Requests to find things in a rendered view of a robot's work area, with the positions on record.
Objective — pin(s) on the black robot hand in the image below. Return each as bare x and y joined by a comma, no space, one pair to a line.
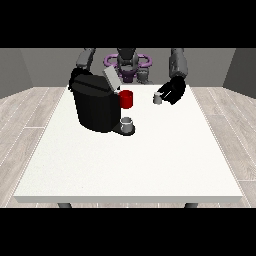
173,89
76,74

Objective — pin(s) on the small grey coffee pod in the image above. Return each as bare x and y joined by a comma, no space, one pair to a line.
157,98

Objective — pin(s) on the pale grey machine lid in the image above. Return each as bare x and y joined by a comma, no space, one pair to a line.
111,78

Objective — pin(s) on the black coffee machine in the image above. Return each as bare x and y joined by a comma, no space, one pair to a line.
96,105

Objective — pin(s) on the grey robot trunk purple rings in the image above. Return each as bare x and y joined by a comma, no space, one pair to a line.
126,66

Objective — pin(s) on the small grey cup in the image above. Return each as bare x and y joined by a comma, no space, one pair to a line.
126,124

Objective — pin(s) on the dark table leg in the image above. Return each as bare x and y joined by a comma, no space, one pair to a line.
64,205
191,205

